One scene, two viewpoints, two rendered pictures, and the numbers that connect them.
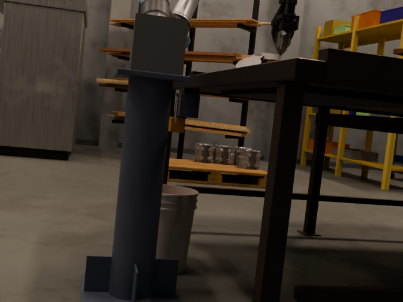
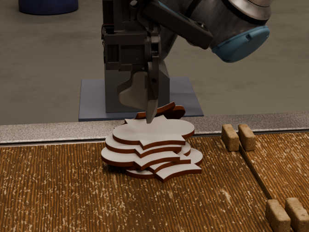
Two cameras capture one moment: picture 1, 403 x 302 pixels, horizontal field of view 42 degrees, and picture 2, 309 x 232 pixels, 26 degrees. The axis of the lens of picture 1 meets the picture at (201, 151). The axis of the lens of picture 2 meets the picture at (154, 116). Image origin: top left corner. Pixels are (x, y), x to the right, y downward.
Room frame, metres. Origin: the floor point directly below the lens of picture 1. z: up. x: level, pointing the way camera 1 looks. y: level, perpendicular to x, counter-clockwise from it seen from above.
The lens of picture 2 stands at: (2.27, -1.23, 1.39)
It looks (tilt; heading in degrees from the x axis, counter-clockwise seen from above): 21 degrees down; 97
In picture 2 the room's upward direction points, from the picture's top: straight up
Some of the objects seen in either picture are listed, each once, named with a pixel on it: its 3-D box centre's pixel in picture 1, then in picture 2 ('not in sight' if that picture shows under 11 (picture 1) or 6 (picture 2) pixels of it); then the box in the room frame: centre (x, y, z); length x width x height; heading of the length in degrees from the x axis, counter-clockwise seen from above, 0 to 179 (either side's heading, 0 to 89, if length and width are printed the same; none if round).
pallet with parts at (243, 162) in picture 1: (207, 162); not in sight; (5.86, -0.08, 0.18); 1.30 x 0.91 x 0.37; 106
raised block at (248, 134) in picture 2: not in sight; (246, 136); (2.29, -0.18, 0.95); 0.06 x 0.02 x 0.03; 104
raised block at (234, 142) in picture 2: not in sight; (230, 137); (2.26, -0.19, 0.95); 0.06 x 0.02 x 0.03; 105
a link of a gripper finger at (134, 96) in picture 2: (286, 44); (137, 98); (2.12, -0.29, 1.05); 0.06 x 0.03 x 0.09; 13
